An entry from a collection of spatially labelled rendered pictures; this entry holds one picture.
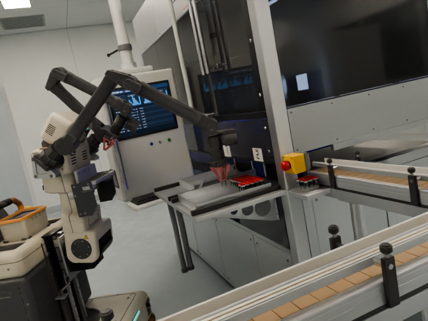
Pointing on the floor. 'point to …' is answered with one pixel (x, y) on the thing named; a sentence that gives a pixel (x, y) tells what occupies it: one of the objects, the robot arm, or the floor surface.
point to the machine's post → (278, 125)
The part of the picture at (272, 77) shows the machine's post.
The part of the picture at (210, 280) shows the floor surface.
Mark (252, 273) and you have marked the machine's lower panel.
